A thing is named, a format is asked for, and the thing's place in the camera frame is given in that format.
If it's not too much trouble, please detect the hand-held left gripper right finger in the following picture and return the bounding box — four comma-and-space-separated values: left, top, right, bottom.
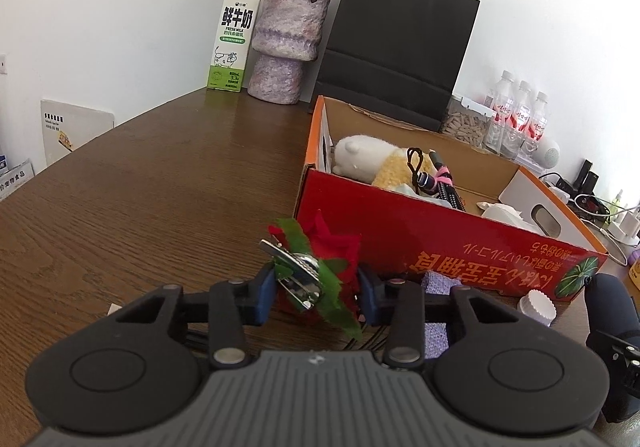
357, 263, 516, 370

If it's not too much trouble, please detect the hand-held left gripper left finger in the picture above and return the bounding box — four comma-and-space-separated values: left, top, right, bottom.
116, 267, 277, 370

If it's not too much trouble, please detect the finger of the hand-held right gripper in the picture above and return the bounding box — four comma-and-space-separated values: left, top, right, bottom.
586, 331, 640, 424

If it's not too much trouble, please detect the artificial red rose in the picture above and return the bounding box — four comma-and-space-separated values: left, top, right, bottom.
259, 210, 365, 342

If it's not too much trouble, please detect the purple cloth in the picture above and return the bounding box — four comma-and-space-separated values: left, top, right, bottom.
422, 273, 463, 360

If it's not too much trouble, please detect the navy blue pouch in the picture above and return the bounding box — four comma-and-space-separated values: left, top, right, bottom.
585, 273, 640, 343

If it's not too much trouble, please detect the red and orange cardboard box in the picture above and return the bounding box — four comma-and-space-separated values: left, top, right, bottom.
294, 95, 610, 300

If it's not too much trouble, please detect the black braided cable bundle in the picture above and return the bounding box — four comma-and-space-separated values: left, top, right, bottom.
406, 147, 467, 213

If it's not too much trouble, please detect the yellow and white plush toy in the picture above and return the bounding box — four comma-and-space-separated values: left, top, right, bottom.
332, 134, 436, 190

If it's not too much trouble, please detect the white tissue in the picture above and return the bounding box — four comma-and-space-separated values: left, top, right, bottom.
477, 201, 543, 233

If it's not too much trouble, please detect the clear seed container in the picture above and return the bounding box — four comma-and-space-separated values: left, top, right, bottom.
440, 94, 496, 148

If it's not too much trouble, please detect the white ribbed cap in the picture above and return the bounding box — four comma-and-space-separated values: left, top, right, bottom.
517, 290, 558, 327

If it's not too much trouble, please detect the white power strip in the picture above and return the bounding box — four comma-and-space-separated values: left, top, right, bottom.
607, 207, 640, 248

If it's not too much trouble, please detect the clear drinking glass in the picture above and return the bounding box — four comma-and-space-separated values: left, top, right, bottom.
482, 120, 523, 160

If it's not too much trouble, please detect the white round speaker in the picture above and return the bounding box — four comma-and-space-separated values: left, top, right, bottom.
537, 137, 562, 168

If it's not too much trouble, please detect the white cardboard box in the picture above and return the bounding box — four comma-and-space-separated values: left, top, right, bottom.
41, 98, 116, 168

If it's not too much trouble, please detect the black paper bag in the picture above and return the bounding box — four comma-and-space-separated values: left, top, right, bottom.
311, 0, 482, 133

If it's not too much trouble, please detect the white and green milk carton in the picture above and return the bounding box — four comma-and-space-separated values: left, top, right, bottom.
207, 0, 263, 92

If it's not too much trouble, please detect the purple textured vase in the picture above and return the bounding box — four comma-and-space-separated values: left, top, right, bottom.
247, 0, 332, 105

